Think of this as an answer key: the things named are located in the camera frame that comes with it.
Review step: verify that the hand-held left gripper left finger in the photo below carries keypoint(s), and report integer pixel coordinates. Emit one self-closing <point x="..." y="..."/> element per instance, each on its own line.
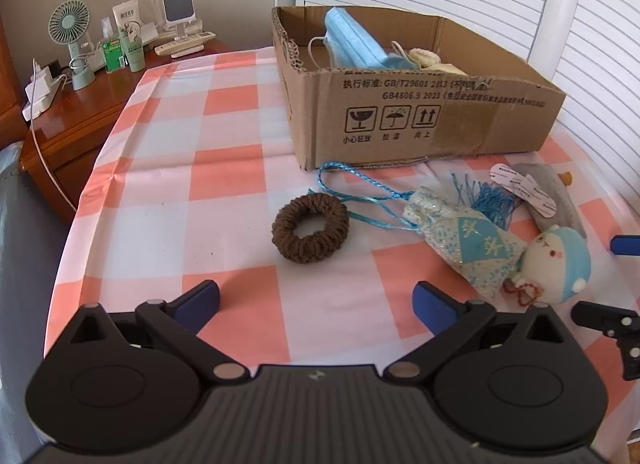
<point x="197" y="303"/>

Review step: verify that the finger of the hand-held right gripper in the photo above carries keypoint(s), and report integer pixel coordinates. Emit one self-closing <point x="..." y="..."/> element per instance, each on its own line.
<point x="627" y="245"/>
<point x="615" y="321"/>

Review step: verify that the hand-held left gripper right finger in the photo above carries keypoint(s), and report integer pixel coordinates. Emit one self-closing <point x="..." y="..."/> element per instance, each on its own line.
<point x="432" y="306"/>

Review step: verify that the blue tasselled sachet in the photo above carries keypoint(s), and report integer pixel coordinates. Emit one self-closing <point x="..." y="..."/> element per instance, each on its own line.
<point x="465" y="239"/>

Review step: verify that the plush doll with blue hat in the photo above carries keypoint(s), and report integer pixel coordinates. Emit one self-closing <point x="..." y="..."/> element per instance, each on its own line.
<point x="555" y="264"/>

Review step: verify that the grey sock with white tags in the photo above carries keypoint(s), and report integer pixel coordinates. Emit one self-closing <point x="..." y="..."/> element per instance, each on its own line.
<point x="555" y="194"/>

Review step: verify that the brown hair scrunchie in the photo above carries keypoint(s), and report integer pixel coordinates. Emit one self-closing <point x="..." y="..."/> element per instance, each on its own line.
<point x="300" y="244"/>

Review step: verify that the brown cardboard box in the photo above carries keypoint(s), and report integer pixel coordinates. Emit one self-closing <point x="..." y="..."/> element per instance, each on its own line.
<point x="475" y="129"/>

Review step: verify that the yellow cleaning cloth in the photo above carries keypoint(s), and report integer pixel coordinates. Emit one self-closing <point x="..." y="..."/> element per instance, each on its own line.
<point x="442" y="68"/>

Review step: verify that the cream hair scrunchie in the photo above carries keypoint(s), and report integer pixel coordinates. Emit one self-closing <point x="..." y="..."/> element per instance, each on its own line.
<point x="422" y="57"/>

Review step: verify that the pink checkered tablecloth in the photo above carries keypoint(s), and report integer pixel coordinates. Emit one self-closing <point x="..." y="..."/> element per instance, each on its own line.
<point x="175" y="194"/>

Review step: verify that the blue bedsheet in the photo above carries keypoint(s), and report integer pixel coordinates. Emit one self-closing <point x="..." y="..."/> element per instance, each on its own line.
<point x="25" y="269"/>

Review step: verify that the wooden nightstand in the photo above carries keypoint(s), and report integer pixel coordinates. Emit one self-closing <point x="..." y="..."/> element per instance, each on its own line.
<point x="85" y="119"/>

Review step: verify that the white power strip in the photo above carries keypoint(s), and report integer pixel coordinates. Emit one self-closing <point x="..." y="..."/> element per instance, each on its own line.
<point x="42" y="102"/>

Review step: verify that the green tube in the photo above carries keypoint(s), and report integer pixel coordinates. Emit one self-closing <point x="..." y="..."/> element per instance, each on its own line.
<point x="134" y="53"/>

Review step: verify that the clear bottle with green label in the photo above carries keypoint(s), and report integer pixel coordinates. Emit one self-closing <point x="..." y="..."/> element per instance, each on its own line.
<point x="112" y="57"/>

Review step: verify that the white remote control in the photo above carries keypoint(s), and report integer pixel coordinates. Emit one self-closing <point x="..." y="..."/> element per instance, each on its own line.
<point x="185" y="43"/>

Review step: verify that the white charger plug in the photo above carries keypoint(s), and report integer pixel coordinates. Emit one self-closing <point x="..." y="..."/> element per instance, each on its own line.
<point x="37" y="82"/>

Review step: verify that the black power adapter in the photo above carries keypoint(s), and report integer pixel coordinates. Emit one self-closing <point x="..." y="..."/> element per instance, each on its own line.
<point x="54" y="67"/>

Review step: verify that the white phone stand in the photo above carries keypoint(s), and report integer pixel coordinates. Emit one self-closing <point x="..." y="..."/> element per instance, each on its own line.
<point x="177" y="4"/>

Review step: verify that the white pouch packet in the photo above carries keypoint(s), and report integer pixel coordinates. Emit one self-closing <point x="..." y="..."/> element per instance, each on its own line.
<point x="125" y="12"/>

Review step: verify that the white slim stick device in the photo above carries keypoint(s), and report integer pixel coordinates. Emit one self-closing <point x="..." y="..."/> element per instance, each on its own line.
<point x="154" y="4"/>

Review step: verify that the green desk fan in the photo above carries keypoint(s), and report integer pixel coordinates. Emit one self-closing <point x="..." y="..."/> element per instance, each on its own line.
<point x="70" y="19"/>

